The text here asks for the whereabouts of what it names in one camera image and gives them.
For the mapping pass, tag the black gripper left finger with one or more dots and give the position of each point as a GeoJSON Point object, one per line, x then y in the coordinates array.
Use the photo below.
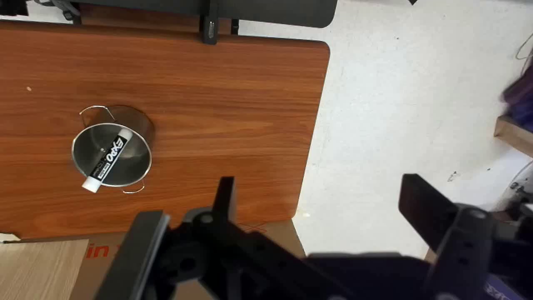
{"type": "Point", "coordinates": [221, 238]}

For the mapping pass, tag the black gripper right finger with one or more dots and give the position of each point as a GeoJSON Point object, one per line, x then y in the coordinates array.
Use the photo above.
{"type": "Point", "coordinates": [459, 238]}

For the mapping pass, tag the black Expo marker white cap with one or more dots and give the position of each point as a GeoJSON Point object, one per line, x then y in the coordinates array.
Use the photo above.
{"type": "Point", "coordinates": [108, 157]}

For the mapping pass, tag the small steel pot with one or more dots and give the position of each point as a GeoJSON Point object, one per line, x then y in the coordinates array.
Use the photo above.
{"type": "Point", "coordinates": [126, 167]}

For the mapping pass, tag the wooden shelf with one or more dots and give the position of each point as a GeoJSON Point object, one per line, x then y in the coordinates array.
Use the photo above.
{"type": "Point", "coordinates": [516, 135]}

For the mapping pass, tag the purple object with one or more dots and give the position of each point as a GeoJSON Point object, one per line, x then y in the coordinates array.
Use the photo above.
{"type": "Point", "coordinates": [521, 100]}

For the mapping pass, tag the cardboard box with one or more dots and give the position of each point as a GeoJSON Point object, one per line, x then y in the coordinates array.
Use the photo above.
{"type": "Point", "coordinates": [33, 272]}

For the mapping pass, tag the black orange bar clamp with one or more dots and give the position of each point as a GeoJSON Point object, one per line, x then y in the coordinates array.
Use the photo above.
{"type": "Point", "coordinates": [208, 25]}

